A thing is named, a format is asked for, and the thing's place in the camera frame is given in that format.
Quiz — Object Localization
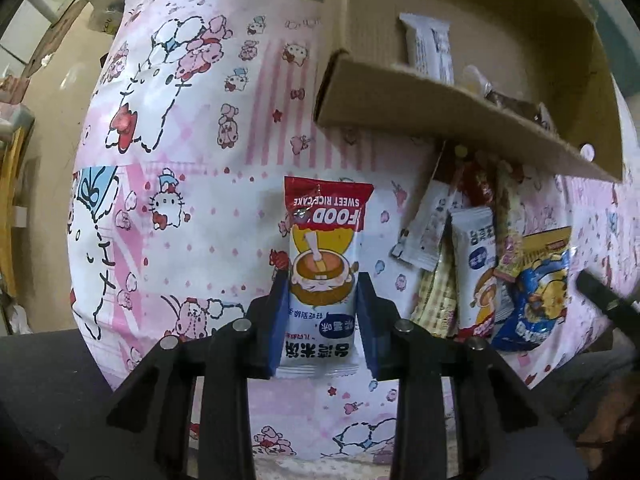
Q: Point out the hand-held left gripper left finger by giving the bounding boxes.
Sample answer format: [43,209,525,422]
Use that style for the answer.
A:
[60,275,294,480]

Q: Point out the blue chips packet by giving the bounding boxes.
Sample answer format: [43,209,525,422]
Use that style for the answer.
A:
[491,247,574,352]

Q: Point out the white cabinet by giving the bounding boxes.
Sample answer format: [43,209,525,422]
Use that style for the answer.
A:
[0,0,57,67]

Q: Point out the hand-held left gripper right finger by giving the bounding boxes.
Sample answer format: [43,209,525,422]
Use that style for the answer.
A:
[356,272,588,480]

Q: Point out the white wafer packet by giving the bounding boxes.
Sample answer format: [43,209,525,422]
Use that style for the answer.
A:
[399,12,456,84]

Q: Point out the yellow checkered snack packet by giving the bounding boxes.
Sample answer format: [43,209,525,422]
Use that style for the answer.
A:
[411,240,459,339]

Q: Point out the clear wrapped candy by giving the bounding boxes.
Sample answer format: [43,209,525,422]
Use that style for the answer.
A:
[460,64,494,94]

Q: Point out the brown snack packet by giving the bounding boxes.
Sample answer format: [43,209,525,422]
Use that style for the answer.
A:
[484,89,556,132]

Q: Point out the wooden rack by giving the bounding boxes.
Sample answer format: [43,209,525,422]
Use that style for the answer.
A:
[0,125,32,306]

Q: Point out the slim white snack packet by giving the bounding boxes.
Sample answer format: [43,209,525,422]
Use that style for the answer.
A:
[391,180,454,269]

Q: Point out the pink cartoon printed bed sheet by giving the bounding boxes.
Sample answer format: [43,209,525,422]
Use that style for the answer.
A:
[67,0,640,467]

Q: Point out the white rice cake packet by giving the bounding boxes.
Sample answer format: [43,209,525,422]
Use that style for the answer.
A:
[450,206,502,342]

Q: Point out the red-topped rice cake packet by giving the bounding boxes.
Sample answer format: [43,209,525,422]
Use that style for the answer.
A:
[277,176,376,379]

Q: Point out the red snack packet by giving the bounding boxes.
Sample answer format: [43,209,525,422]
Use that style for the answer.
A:
[452,146,497,211]

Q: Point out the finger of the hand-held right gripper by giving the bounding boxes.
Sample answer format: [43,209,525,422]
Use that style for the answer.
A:
[575,270,640,319]

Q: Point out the cardboard box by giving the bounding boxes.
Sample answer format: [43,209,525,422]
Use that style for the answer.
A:
[285,0,624,184]

